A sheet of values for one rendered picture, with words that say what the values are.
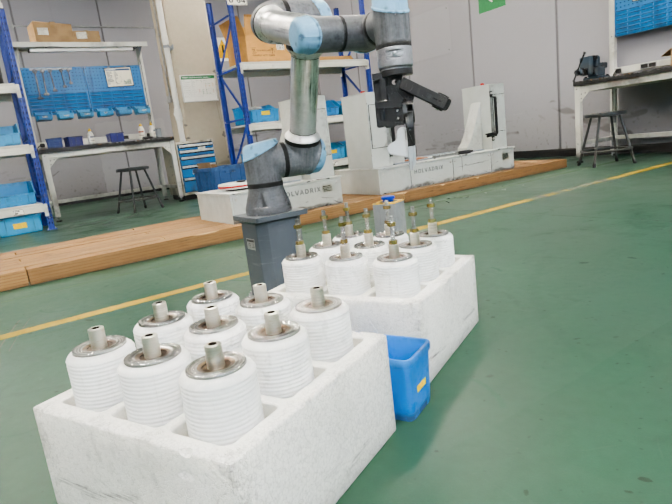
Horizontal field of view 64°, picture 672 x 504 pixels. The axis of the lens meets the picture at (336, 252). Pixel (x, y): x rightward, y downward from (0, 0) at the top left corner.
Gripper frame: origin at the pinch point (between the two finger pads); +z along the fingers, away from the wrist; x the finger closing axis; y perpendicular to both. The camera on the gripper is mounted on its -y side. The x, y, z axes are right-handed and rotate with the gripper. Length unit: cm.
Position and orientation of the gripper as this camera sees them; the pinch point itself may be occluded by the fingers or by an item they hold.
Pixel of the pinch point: (414, 163)
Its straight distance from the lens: 120.3
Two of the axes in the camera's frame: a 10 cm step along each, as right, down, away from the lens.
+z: 1.2, 9.7, 2.1
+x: -1.1, 2.2, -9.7
